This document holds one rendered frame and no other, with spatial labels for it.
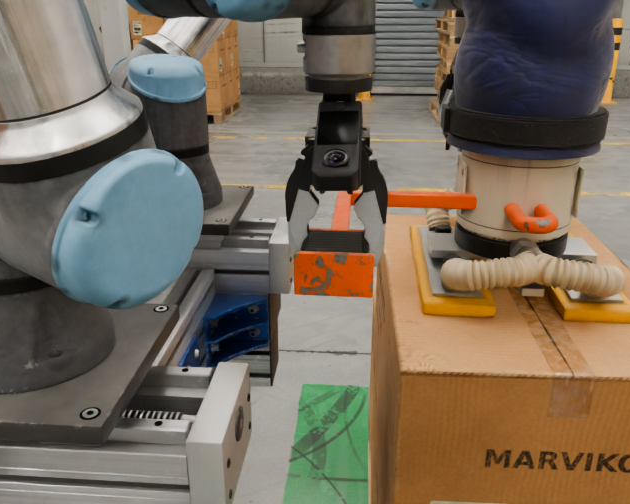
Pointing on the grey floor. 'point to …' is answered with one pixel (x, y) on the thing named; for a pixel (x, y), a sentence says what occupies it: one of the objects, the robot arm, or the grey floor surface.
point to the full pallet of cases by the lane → (222, 76)
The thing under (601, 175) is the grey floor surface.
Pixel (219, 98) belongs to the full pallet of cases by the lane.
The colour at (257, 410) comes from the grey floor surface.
